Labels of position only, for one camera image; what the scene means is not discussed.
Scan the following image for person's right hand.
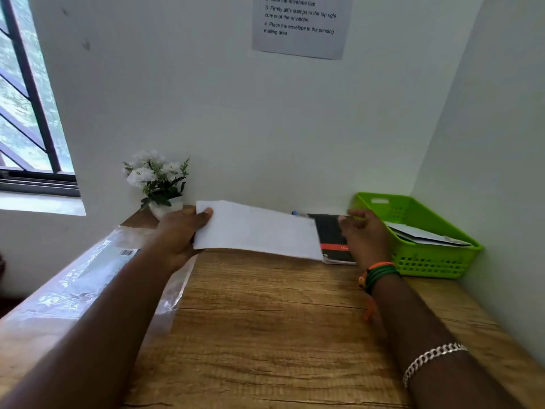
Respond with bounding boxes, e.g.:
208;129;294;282
337;208;395;269

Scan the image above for person's left hand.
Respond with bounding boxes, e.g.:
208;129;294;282
146;207;213;274

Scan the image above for envelopes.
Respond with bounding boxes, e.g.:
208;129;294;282
385;221;473;247

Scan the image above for green plastic basket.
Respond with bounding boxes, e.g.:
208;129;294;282
350;191;485;280

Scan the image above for clear plastic envelope wrapper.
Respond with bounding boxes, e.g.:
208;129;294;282
0;225;199;337

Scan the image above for person's left forearm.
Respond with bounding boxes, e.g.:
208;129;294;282
0;251;188;409

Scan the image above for person's right forearm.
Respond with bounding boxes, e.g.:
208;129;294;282
371;274;525;409

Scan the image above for black notebook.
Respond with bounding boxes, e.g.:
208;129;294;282
307;213;357;266

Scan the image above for orange and green thread wristbands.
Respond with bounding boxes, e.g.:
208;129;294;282
357;261;401;322

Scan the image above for white flower plant in pot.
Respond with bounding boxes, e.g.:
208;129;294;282
121;149;191;221

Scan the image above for window with metal bars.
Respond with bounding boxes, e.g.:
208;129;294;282
0;0;81;198

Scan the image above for silver chain bracelet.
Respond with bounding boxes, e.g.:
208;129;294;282
402;343;468;388

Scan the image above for paper notice on wall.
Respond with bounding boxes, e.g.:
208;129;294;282
251;0;354;61

